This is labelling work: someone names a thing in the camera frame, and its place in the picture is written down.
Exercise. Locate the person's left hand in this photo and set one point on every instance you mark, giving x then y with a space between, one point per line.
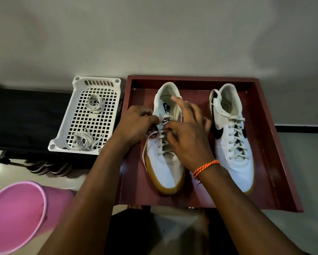
133 126

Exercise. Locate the person's right hand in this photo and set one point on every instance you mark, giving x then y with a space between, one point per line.
190 142

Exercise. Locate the person's right thumb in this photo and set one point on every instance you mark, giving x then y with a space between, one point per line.
171 140

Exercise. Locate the person's left fingers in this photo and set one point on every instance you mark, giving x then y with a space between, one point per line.
148 116

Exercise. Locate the white shoelace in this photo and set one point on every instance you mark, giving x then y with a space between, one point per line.
236 135
95 104
81 140
163 144

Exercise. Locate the person's right forearm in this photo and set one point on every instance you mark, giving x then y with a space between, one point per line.
241 215

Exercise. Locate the person's left forearm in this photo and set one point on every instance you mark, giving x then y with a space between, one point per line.
89 199

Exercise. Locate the white sneaker with gum sole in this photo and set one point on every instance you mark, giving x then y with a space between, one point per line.
165 172
238 172

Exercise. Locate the orange braided wristband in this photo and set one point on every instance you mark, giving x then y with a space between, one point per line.
205 165

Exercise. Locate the bundled white shoelace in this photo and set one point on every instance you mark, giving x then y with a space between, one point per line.
81 140
95 104

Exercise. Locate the white perforated plastic basket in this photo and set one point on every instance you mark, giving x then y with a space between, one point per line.
65 130

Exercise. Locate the dark red wooden tray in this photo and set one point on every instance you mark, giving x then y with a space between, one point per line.
265 156

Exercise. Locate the striped sandal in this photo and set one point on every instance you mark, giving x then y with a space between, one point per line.
38 167
61 169

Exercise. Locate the person's dark trousers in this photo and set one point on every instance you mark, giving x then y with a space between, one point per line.
127 233

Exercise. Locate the black fabric bench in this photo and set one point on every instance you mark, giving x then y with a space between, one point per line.
26 122

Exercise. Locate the pink plastic bucket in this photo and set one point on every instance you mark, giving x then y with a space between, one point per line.
12 217

